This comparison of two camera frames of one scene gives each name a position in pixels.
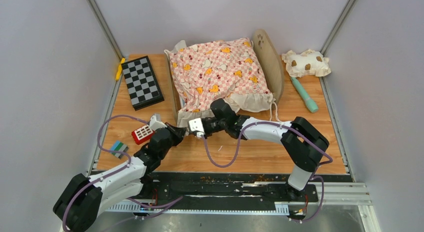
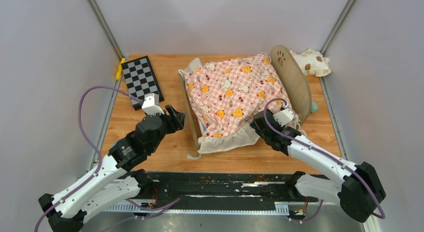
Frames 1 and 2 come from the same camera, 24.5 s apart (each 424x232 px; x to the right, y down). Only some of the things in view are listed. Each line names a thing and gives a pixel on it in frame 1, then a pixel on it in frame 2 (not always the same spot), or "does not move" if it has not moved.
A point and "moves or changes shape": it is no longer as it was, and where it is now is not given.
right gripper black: (206, 135) to (254, 127)
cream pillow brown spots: (309, 62) does not move
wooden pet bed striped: (270, 59) to (294, 81)
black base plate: (226, 188) does not move
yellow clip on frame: (119, 71) does not move
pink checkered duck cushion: (201, 71) moves or changes shape
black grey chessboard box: (143, 85) does not move
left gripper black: (178, 133) to (177, 119)
